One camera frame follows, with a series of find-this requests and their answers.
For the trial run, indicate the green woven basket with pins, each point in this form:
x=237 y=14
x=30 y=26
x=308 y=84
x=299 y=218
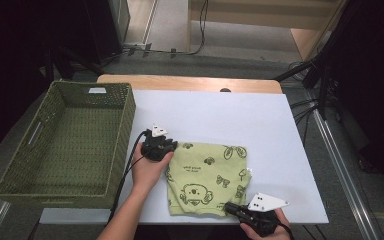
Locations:
x=73 y=140

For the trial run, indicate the white table board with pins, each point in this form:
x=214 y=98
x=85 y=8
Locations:
x=213 y=113

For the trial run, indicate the black metal stand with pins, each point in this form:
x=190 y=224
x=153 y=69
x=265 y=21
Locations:
x=323 y=90
x=63 y=63

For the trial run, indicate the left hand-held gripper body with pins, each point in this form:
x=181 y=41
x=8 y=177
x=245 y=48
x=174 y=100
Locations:
x=156 y=148

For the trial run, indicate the light wooden furniture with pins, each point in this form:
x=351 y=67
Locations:
x=263 y=13

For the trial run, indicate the black curtain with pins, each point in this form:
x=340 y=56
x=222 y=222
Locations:
x=13 y=50
x=373 y=83

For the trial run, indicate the green printed baby romper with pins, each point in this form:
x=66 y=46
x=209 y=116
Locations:
x=206 y=176

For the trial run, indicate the person's right hand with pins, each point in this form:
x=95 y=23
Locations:
x=281 y=231

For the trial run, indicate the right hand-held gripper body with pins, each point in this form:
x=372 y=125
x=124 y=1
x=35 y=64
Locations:
x=261 y=221

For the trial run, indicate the person's left hand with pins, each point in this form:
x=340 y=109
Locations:
x=150 y=176

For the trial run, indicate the dark cabinet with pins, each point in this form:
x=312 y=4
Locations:
x=103 y=26

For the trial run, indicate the black table grommet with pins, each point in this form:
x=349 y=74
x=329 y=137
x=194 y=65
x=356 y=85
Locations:
x=225 y=90

